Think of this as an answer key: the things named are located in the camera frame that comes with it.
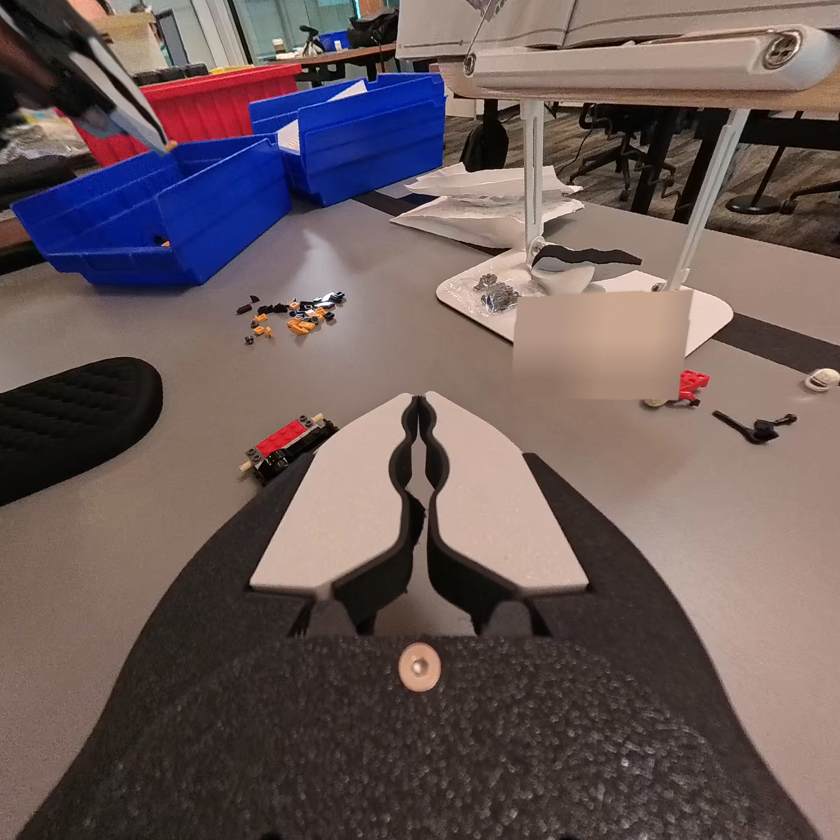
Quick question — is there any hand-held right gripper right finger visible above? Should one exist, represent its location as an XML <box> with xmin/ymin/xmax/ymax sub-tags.
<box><xmin>421</xmin><ymin>390</ymin><xmax>590</xmax><ymax>634</ymax></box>

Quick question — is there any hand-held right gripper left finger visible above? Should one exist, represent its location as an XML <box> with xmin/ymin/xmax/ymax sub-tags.
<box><xmin>249</xmin><ymin>392</ymin><xmax>422</xmax><ymax>634</ymax></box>

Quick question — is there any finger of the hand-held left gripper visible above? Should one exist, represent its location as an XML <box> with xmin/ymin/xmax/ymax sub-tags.
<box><xmin>74</xmin><ymin>97</ymin><xmax>143</xmax><ymax>141</ymax></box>
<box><xmin>67</xmin><ymin>31</ymin><xmax>178</xmax><ymax>154</ymax></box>

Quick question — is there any red black brick chassis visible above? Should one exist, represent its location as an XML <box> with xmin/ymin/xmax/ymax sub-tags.
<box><xmin>239</xmin><ymin>411</ymin><xmax>340</xmax><ymax>488</ymax></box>

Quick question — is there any pile of small bricks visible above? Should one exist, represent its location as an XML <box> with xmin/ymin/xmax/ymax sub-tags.
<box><xmin>235</xmin><ymin>289</ymin><xmax>349</xmax><ymax>347</ymax></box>

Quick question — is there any grey desk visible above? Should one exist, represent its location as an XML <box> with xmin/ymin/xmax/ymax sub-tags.
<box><xmin>0</xmin><ymin>190</ymin><xmax>840</xmax><ymax>840</ymax></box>

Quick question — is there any black monitor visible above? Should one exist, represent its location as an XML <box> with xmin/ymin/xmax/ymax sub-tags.
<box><xmin>154</xmin><ymin>9</ymin><xmax>178</xmax><ymax>68</ymax></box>

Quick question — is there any black oval pad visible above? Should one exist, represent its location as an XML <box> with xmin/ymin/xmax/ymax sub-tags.
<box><xmin>0</xmin><ymin>157</ymin><xmax>77</xmax><ymax>196</ymax></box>

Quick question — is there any red plastic bin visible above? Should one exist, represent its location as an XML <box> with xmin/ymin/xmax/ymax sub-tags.
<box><xmin>71</xmin><ymin>63</ymin><xmax>304</xmax><ymax>168</ymax></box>

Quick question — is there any white book stand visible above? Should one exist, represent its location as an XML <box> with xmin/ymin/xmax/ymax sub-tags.
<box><xmin>435</xmin><ymin>0</ymin><xmax>840</xmax><ymax>361</ymax></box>

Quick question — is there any white paper sheet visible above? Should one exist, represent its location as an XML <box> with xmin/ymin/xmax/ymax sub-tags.
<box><xmin>274</xmin><ymin>80</ymin><xmax>368</xmax><ymax>153</ymax></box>

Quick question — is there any bag of dark small parts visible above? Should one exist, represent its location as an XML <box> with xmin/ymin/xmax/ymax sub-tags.
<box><xmin>472</xmin><ymin>271</ymin><xmax>524</xmax><ymax>314</ymax></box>

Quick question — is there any wooden background table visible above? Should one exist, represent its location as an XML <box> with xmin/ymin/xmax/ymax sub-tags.
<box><xmin>262</xmin><ymin>42</ymin><xmax>403</xmax><ymax>88</ymax></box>

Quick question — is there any black toy part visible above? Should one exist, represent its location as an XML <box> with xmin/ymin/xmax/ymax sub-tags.
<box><xmin>711</xmin><ymin>409</ymin><xmax>799</xmax><ymax>446</ymax></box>

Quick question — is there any black bag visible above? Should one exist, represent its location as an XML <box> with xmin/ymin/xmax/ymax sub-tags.
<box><xmin>346</xmin><ymin>9</ymin><xmax>401</xmax><ymax>49</ymax></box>

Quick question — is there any black dimpled pad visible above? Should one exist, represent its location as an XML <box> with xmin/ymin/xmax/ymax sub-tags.
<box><xmin>0</xmin><ymin>357</ymin><xmax>164</xmax><ymax>508</ymax></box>

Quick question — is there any crumpled white paper bag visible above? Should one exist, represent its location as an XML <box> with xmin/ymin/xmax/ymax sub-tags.
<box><xmin>390</xmin><ymin>193</ymin><xmax>586</xmax><ymax>250</ymax></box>
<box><xmin>405</xmin><ymin>163</ymin><xmax>585</xmax><ymax>199</ymax></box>

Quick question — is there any black backpack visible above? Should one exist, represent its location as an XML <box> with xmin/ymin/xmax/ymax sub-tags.
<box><xmin>458</xmin><ymin>117</ymin><xmax>511</xmax><ymax>173</ymax></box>

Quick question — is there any instruction booklet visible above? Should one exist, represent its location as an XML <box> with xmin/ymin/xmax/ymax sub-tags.
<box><xmin>395</xmin><ymin>0</ymin><xmax>840</xmax><ymax>61</ymax></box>

